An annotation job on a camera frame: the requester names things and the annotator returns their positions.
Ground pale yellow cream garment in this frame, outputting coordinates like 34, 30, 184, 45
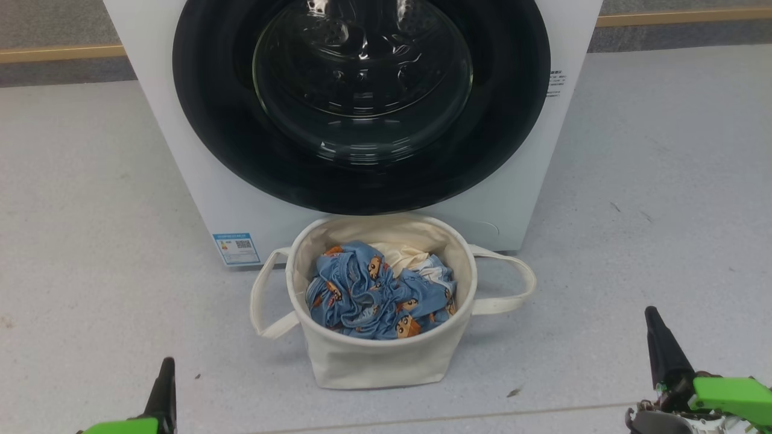
369, 242, 450, 279

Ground black washing machine door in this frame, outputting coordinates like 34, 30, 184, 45
172, 0, 551, 216

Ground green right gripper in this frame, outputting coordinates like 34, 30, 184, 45
624, 306, 772, 434

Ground white front-load washing machine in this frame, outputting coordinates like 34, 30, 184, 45
103, 0, 604, 269

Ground blue cartoon print garment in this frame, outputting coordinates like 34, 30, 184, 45
306, 241, 457, 340

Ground white filter access cover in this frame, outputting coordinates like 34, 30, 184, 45
463, 220, 501, 243

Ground blue energy label sticker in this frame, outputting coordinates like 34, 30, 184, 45
212, 233, 262, 266

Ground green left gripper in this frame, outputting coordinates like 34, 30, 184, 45
78, 357, 177, 434

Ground cream canvas laundry basket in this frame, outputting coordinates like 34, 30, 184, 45
250, 213, 537, 390

